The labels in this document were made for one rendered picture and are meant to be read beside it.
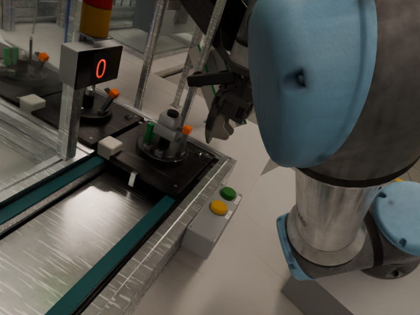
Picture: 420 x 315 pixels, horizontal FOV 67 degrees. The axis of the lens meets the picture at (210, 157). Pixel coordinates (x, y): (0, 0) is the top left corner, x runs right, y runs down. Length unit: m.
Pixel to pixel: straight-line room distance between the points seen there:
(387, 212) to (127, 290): 0.43
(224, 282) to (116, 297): 0.28
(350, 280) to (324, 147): 0.60
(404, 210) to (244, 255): 0.42
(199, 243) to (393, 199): 0.38
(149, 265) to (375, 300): 0.46
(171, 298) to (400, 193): 0.47
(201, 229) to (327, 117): 0.56
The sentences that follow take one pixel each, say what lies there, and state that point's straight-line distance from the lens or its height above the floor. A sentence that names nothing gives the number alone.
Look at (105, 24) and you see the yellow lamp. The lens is 0.64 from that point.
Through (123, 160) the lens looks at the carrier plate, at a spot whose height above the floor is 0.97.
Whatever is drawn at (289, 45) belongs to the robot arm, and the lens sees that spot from 0.17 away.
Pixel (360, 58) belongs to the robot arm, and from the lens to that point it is 0.17.
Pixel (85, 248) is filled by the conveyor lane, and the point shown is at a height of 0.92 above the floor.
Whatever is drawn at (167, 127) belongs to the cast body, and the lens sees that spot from 0.82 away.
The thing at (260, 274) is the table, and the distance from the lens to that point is 0.84.
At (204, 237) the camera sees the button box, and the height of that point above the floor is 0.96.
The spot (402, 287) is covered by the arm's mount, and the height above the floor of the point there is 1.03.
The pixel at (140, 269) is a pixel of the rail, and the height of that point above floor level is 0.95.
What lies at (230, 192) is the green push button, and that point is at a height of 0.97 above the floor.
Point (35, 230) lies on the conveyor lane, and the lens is 0.71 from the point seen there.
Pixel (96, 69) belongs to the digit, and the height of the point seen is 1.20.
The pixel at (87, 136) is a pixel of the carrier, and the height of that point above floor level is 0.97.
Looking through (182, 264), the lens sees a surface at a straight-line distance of 0.77.
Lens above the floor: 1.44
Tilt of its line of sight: 31 degrees down
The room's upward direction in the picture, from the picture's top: 22 degrees clockwise
